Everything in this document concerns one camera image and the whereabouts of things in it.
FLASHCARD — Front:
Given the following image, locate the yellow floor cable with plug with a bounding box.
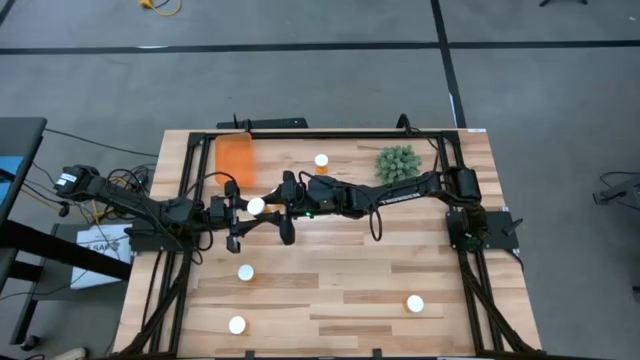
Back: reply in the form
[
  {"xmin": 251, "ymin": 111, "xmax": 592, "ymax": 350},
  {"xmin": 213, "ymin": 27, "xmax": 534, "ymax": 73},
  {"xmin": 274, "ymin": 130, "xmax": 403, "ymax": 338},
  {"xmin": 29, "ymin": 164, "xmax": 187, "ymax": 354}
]
[{"xmin": 138, "ymin": 0, "xmax": 182, "ymax": 17}]

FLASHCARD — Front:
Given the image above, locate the black aluminium table frame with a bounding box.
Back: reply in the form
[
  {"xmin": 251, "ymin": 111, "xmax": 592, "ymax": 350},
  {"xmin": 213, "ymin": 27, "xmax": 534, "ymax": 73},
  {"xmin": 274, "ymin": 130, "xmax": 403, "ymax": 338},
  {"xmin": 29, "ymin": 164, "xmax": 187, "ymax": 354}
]
[{"xmin": 117, "ymin": 129, "xmax": 544, "ymax": 360}]

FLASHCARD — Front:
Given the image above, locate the blue panel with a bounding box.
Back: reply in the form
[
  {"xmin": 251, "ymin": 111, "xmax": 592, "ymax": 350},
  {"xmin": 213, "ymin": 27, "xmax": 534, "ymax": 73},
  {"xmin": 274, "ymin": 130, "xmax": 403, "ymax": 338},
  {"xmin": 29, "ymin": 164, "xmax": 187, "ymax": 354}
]
[{"xmin": 0, "ymin": 155, "xmax": 25, "ymax": 204}]

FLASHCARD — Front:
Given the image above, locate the person's shoe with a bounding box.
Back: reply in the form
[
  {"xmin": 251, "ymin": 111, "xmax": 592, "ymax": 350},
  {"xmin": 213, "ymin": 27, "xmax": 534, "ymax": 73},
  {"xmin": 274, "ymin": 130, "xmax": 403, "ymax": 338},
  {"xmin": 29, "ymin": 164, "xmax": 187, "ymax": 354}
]
[{"xmin": 49, "ymin": 347, "xmax": 89, "ymax": 360}]

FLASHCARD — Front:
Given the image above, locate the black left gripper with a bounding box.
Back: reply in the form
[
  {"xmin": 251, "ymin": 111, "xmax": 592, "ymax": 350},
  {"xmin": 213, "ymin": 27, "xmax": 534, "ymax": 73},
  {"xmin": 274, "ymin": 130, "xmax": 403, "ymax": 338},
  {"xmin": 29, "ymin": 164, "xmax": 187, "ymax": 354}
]
[{"xmin": 203, "ymin": 179, "xmax": 271, "ymax": 255}]

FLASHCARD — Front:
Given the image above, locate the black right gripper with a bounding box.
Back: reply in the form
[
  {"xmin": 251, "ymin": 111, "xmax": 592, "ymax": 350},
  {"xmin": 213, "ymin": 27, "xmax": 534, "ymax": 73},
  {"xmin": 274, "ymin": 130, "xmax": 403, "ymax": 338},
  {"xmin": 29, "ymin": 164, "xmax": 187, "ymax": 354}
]
[{"xmin": 257, "ymin": 170, "xmax": 332, "ymax": 247}]

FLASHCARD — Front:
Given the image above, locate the yellow coiled cable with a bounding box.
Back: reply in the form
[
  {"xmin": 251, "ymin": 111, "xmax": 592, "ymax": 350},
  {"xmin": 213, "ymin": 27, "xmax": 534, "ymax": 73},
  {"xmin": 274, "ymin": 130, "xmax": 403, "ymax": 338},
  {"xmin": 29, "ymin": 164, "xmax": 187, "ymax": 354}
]
[{"xmin": 91, "ymin": 173, "xmax": 147, "ymax": 225}]

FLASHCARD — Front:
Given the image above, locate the black flat device with antennas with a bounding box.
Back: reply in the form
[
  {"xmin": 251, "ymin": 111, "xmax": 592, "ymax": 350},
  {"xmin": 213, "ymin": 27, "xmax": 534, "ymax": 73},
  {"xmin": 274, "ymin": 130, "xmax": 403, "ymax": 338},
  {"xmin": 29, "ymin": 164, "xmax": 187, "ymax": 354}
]
[{"xmin": 216, "ymin": 113, "xmax": 310, "ymax": 130}]

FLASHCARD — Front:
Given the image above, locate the black floor stand with cable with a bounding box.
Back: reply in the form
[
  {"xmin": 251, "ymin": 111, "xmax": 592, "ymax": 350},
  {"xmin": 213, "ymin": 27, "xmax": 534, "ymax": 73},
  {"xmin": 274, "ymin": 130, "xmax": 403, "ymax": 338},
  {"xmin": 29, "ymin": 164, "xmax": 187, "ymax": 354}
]
[{"xmin": 592, "ymin": 171, "xmax": 640, "ymax": 212}]

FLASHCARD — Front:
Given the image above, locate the orange translucent plastic basket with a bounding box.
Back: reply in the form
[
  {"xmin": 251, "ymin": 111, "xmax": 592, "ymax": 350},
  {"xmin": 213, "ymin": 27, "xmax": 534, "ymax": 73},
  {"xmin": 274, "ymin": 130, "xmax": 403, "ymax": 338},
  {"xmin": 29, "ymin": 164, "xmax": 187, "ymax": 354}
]
[{"xmin": 214, "ymin": 132, "xmax": 257, "ymax": 187}]

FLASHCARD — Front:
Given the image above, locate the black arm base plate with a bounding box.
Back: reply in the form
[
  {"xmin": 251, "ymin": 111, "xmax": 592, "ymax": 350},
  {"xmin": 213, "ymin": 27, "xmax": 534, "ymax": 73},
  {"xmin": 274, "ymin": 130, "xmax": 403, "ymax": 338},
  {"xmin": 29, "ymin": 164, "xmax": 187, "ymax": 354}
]
[
  {"xmin": 446, "ymin": 209, "xmax": 520, "ymax": 251},
  {"xmin": 129, "ymin": 219, "xmax": 204, "ymax": 253}
]

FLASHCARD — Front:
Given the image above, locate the dark grey desk top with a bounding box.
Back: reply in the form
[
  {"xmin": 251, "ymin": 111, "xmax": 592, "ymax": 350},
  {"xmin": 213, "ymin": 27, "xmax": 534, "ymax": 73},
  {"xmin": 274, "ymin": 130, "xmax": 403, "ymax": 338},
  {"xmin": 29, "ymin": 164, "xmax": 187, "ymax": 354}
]
[{"xmin": 0, "ymin": 117, "xmax": 49, "ymax": 229}]

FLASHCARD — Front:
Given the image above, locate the black desk beam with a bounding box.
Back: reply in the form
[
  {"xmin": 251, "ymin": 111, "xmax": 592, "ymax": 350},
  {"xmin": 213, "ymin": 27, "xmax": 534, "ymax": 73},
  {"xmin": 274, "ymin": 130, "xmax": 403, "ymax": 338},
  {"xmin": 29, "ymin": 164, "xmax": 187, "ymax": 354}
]
[{"xmin": 0, "ymin": 219, "xmax": 134, "ymax": 281}]

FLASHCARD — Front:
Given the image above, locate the white printed cardboard box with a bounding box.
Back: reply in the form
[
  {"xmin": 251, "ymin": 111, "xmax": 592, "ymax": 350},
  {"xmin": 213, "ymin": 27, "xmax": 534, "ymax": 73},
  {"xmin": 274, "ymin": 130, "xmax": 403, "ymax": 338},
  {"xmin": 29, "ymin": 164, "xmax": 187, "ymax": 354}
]
[{"xmin": 69, "ymin": 223, "xmax": 134, "ymax": 290}]

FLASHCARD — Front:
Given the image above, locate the green plant in patterned pot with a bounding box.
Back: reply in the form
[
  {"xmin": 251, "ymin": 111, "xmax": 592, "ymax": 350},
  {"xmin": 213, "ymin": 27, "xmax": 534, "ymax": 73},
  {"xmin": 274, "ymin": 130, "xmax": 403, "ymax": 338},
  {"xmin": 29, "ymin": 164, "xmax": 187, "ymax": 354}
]
[{"xmin": 373, "ymin": 144, "xmax": 424, "ymax": 186}]

